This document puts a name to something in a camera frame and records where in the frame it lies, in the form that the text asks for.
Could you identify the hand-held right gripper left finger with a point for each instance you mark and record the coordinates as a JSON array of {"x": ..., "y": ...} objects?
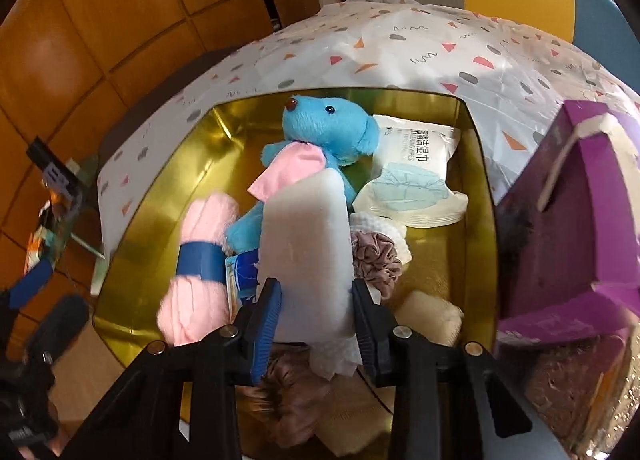
[{"x": 265, "y": 325}]

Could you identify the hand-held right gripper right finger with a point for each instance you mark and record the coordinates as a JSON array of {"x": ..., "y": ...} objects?
[{"x": 367, "y": 330}]

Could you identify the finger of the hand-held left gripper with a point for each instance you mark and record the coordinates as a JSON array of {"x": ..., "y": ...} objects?
[{"x": 32, "y": 285}]

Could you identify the white paper tissue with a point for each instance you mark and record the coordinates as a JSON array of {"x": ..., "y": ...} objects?
[{"x": 335, "y": 355}]

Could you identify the blue tissue packet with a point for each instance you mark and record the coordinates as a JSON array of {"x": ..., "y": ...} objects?
[{"x": 242, "y": 280}]

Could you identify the brown furry scrunchie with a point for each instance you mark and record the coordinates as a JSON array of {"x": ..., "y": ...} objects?
[{"x": 285, "y": 390}]

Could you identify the mauve satin scrunchie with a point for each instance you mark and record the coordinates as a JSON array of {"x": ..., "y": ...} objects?
[{"x": 375, "y": 260}]

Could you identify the white sponge block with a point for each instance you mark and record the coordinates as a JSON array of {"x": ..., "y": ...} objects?
[{"x": 305, "y": 250}]

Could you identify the white fluffy scrunchie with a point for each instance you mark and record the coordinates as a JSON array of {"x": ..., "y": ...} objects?
[{"x": 385, "y": 230}]

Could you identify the cream knitted cloth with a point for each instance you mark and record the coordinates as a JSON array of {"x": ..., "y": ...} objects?
[{"x": 350, "y": 432}]

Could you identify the gold metal tin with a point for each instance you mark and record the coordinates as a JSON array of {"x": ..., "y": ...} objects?
[{"x": 150, "y": 265}]

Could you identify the pink yarn skein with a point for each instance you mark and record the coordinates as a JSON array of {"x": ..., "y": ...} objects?
[{"x": 200, "y": 220}]

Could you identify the blue teddy bear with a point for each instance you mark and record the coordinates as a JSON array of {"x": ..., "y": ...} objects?
[{"x": 320, "y": 124}]

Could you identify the white wet wipes packet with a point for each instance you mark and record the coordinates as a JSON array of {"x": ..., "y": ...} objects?
[{"x": 415, "y": 179}]

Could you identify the purple cardboard box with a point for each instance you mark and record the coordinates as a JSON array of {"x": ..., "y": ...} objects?
[{"x": 565, "y": 220}]

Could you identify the orange wooden wardrobe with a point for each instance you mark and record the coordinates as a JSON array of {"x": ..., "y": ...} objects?
[{"x": 100, "y": 14}]

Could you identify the white patterned bed sheet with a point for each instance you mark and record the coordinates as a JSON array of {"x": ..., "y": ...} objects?
[{"x": 425, "y": 39}]

